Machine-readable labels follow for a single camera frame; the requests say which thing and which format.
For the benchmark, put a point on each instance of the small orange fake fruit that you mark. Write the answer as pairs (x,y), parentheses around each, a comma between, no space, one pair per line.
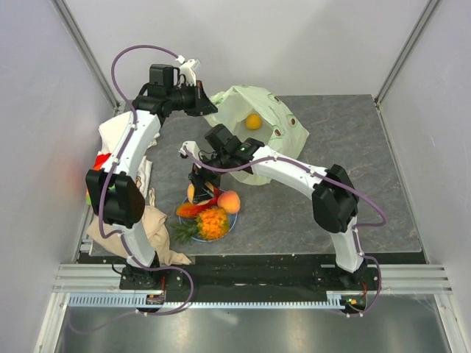
(253,122)

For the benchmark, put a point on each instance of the red yellow fake mango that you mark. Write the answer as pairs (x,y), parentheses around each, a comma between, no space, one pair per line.
(189,210)

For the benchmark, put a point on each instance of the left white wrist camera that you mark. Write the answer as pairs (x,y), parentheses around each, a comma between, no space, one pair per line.
(187,69)

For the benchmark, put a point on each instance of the aluminium corner post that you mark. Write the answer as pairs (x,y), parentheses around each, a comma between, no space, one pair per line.
(412,40)
(80,41)

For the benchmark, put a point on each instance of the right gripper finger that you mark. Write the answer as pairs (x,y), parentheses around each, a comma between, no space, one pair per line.
(196,180)
(206,192)

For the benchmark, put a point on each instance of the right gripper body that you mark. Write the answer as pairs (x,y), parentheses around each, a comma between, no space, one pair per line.
(212,176)

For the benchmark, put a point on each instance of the white folded towel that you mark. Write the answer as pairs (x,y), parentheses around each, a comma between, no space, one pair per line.
(111,131)

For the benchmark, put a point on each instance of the blue plastic plate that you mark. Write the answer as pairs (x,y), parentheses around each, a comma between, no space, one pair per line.
(232,217)

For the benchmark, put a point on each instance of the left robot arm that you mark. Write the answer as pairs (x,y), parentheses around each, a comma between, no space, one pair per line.
(115,198)

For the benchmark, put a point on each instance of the grey slotted cable duct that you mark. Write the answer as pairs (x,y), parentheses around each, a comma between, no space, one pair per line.
(156,299)

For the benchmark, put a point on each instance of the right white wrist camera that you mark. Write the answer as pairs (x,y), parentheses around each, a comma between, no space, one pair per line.
(190,148)

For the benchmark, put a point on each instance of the pale green plastic bag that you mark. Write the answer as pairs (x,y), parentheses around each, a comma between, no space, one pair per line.
(281,130)

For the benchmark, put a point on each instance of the right aluminium corner post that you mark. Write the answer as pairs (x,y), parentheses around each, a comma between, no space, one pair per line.
(412,40)

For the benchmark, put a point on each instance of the fake pineapple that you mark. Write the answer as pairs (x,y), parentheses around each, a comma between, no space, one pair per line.
(208,225)

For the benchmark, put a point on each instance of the left aluminium corner post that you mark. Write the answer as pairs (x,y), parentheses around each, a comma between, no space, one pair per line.
(80,41)

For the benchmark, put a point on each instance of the red fake apple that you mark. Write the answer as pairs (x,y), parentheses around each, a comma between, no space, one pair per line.
(213,201)

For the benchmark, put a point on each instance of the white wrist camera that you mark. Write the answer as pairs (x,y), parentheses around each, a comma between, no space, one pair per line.
(187,69)
(190,148)

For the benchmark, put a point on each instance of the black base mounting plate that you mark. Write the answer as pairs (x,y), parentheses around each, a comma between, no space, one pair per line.
(252,277)

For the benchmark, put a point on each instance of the beige crumpled cloth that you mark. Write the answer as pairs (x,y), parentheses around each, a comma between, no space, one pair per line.
(156,233)

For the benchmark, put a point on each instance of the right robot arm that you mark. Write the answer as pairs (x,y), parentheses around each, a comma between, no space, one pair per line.
(335,206)

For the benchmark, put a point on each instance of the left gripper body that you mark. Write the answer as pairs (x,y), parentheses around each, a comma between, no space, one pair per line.
(193,99)

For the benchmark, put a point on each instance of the rainbow striped cloth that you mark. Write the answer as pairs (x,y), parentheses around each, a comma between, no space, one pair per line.
(99,161)

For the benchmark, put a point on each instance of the orange yellow fake peach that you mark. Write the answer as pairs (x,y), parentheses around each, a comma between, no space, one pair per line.
(190,192)

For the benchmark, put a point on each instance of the yellow fake pear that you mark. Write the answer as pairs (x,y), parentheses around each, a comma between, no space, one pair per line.
(229,201)

